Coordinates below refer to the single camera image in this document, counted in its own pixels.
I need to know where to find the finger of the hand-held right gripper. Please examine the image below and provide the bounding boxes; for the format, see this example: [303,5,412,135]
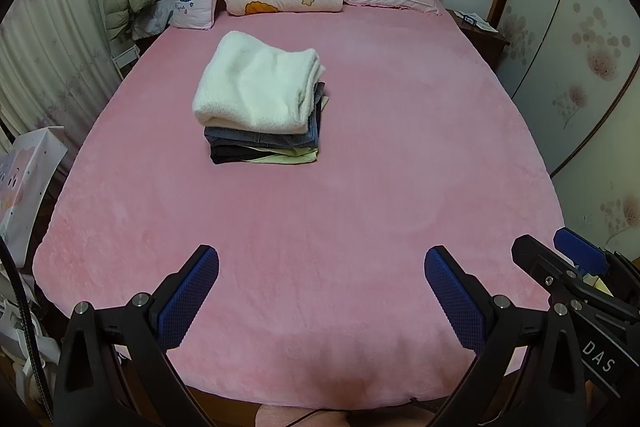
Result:
[511,234,588,308]
[554,228,640,293]

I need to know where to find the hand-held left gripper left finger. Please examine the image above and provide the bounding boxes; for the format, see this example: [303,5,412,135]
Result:
[52,244,221,427]

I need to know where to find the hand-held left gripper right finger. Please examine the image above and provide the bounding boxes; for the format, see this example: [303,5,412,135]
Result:
[424,245,586,427]

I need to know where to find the white fuzzy braided-trim cardigan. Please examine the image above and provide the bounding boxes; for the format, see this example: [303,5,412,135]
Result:
[192,31,327,134]

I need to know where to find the yellow cloth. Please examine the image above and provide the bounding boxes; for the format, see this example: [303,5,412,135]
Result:
[582,274,613,295]

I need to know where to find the folded dark garment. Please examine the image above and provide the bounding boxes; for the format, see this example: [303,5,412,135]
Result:
[209,142,281,165]

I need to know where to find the pink plush bed sheet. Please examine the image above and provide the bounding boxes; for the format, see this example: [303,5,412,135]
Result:
[32,4,566,410]

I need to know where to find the folded pale green garment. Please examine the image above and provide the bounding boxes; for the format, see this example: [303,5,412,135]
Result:
[250,146,319,165]

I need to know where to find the folded blue jeans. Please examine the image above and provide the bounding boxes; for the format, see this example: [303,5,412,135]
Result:
[203,82,326,150]

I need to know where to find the floral sliding wardrobe doors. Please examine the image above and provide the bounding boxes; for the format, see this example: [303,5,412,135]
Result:
[487,0,640,268]

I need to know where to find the white paper bag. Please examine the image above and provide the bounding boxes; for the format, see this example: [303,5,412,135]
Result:
[0,126,68,268]

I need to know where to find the dark wooden nightstand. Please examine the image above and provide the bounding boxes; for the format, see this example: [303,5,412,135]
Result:
[445,8,511,70]

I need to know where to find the white papers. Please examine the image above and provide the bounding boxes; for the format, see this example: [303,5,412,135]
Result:
[462,13,499,34]

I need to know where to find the white rack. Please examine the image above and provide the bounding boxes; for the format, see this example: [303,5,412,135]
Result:
[111,42,141,80]

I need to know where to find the pale patterned curtain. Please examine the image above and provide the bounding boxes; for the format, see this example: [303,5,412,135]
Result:
[0,0,126,158]

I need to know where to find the pale grey cloth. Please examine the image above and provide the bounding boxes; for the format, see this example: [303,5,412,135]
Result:
[131,0,173,40]

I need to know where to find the thin black cable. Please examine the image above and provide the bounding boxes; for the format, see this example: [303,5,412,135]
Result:
[280,398,441,427]

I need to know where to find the black braided cable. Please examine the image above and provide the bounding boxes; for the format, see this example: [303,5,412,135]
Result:
[0,239,53,427]

